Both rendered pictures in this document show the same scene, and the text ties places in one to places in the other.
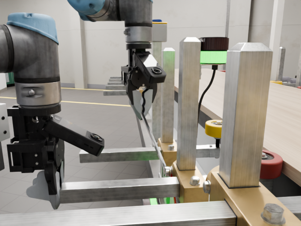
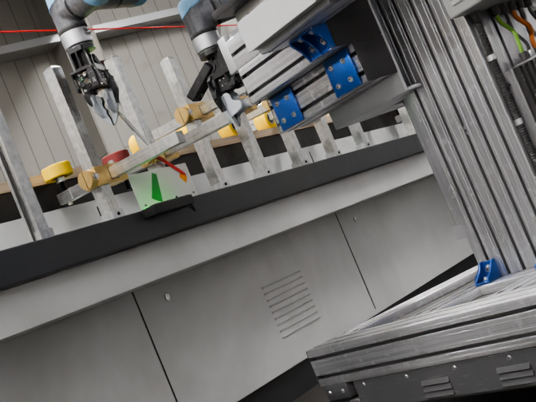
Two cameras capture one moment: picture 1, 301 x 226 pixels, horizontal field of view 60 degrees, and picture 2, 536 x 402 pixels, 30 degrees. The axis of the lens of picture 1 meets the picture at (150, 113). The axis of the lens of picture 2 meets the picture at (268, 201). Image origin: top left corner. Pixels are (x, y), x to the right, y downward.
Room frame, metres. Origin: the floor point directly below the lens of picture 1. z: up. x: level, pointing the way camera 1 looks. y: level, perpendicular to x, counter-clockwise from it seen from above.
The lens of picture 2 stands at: (2.54, 1.81, 0.46)
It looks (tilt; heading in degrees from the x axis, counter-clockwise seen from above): 3 degrees up; 218
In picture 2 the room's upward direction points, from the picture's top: 23 degrees counter-clockwise
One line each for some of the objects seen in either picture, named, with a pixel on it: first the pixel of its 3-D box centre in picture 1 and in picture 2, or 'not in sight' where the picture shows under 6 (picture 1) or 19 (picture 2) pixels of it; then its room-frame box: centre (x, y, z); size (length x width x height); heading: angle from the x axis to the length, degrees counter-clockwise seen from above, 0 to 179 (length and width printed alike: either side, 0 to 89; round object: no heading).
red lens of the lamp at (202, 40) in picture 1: (213, 44); not in sight; (0.54, -0.13, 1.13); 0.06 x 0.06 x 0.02
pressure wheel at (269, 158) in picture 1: (259, 178); (121, 171); (0.51, -0.23, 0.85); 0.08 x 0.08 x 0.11
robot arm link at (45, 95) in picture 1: (38, 93); (208, 44); (0.46, 0.20, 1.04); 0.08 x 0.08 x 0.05
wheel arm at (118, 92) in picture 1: (136, 93); not in sight; (1.73, 0.10, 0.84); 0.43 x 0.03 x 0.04; 96
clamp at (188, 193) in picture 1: (189, 181); (155, 155); (0.51, -0.08, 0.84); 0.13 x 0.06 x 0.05; 6
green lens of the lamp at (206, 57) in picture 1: (212, 56); not in sight; (0.54, -0.13, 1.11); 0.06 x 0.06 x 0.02
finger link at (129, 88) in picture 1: (134, 89); (108, 88); (0.72, 0.04, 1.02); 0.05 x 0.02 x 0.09; 116
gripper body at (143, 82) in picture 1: (137, 66); (88, 69); (0.75, 0.04, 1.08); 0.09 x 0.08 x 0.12; 26
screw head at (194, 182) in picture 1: (195, 180); not in sight; (0.46, -0.09, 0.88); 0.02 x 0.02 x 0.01
